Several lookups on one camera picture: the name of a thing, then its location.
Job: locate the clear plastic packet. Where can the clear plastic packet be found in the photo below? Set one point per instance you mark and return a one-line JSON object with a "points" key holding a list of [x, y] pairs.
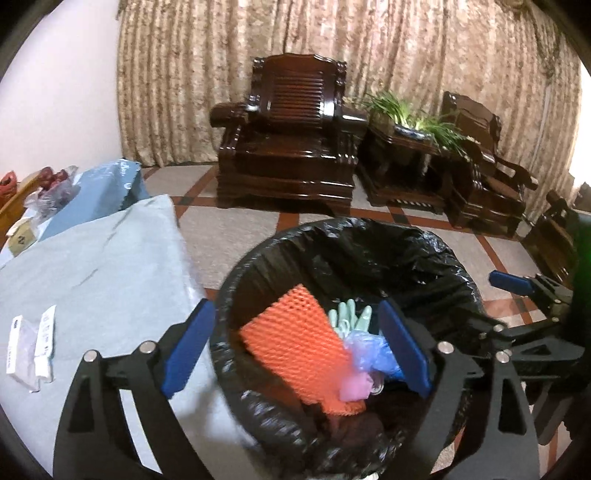
{"points": [[25, 346]]}

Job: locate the grey blue tablecloth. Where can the grey blue tablecloth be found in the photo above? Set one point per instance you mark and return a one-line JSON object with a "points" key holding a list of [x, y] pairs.
{"points": [[115, 258]]}

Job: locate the dark wooden armchair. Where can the dark wooden armchair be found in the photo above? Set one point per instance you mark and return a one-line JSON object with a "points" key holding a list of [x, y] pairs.
{"points": [[286, 138], [485, 184]]}

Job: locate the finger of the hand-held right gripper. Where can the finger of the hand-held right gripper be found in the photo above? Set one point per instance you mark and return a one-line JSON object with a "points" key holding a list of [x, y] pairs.
{"points": [[535, 341], [508, 281]]}

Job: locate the beige patterned curtain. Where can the beige patterned curtain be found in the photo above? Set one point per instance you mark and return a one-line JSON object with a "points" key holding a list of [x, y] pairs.
{"points": [[207, 69]]}

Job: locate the clear bag of red fruit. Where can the clear bag of red fruit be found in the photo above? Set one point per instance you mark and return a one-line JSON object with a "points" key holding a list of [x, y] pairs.
{"points": [[53, 187]]}

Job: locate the dark wooden chair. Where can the dark wooden chair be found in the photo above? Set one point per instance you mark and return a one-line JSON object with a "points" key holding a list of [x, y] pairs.
{"points": [[549, 240]]}

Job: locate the bin with black bag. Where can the bin with black bag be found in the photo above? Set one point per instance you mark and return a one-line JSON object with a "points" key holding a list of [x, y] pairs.
{"points": [[323, 249]]}

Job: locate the flat light blue plastic bag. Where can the flat light blue plastic bag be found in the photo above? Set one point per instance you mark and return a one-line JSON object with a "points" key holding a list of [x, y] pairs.
{"points": [[92, 194]]}

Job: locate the potted green plant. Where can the potted green plant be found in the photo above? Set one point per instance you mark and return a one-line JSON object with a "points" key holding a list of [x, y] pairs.
{"points": [[392, 106]]}

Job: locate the dark wooden side table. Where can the dark wooden side table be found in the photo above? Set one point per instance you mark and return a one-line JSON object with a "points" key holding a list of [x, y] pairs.
{"points": [[406, 175]]}

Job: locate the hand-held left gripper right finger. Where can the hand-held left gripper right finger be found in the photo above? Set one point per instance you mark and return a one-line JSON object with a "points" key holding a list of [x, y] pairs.
{"points": [[406, 350]]}

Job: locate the green rubber glove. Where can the green rubber glove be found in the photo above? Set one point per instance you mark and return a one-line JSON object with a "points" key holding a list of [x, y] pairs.
{"points": [[344, 316]]}

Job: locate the orange foam net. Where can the orange foam net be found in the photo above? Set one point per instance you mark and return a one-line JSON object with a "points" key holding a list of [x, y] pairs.
{"points": [[295, 341]]}

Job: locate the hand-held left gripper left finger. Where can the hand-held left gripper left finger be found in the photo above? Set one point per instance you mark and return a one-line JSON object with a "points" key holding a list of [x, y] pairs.
{"points": [[189, 346]]}

